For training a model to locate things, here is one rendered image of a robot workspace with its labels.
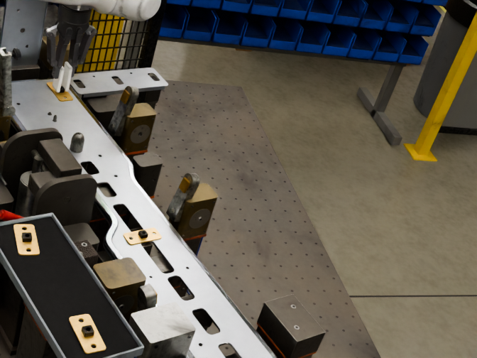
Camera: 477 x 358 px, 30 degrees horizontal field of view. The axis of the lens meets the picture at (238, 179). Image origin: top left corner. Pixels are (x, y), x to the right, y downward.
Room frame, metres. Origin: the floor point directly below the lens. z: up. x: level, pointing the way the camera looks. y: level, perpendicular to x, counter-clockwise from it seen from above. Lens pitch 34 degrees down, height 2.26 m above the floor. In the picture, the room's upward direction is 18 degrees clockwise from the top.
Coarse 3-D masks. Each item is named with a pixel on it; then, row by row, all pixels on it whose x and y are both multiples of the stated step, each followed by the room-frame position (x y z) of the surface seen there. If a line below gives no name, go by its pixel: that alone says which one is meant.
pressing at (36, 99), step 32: (32, 96) 1.96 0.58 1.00; (32, 128) 1.82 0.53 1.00; (64, 128) 1.87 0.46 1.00; (96, 128) 1.91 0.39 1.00; (96, 160) 1.78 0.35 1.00; (128, 160) 1.83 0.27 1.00; (96, 192) 1.65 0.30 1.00; (128, 192) 1.69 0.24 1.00; (160, 224) 1.62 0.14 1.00; (128, 256) 1.47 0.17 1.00; (192, 256) 1.54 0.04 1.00; (160, 288) 1.41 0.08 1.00; (192, 288) 1.44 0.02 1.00; (192, 320) 1.35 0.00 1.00; (224, 320) 1.38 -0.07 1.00; (192, 352) 1.26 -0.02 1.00; (256, 352) 1.32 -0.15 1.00
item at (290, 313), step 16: (272, 304) 1.44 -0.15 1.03; (288, 304) 1.46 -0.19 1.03; (272, 320) 1.41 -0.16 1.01; (288, 320) 1.41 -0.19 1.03; (304, 320) 1.42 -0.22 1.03; (272, 336) 1.40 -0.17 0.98; (288, 336) 1.37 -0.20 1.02; (304, 336) 1.38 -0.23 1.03; (320, 336) 1.40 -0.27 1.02; (288, 352) 1.36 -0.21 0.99; (304, 352) 1.38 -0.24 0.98
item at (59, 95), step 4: (48, 84) 1.90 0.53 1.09; (52, 84) 1.90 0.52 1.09; (52, 88) 1.88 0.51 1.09; (60, 88) 1.89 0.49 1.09; (64, 88) 1.89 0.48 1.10; (56, 92) 1.87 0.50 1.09; (60, 92) 1.88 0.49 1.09; (64, 92) 1.88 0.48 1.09; (68, 92) 1.89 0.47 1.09; (56, 96) 1.86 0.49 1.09; (60, 96) 1.86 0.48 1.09; (64, 96) 1.87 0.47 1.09; (68, 96) 1.87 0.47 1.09; (60, 100) 1.84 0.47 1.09; (64, 100) 1.85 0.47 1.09; (68, 100) 1.86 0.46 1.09
